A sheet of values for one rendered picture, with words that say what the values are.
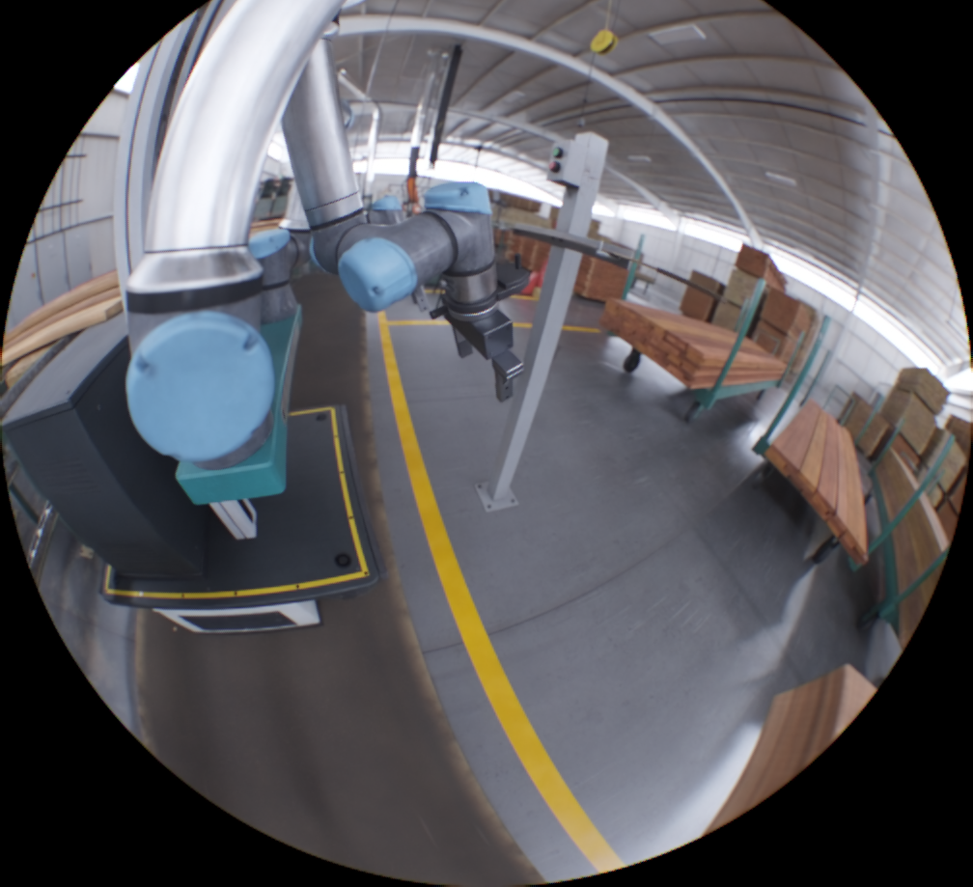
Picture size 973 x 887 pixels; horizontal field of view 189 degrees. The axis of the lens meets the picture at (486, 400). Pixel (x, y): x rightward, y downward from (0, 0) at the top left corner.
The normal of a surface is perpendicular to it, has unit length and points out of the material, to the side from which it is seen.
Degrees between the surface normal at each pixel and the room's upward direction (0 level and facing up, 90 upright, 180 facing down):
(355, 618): 0
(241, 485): 90
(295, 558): 0
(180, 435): 98
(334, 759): 0
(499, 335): 97
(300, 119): 105
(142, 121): 90
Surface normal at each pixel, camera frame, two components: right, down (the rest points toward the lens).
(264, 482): 0.46, 0.56
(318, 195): 0.11, 0.77
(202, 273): 0.78, -0.30
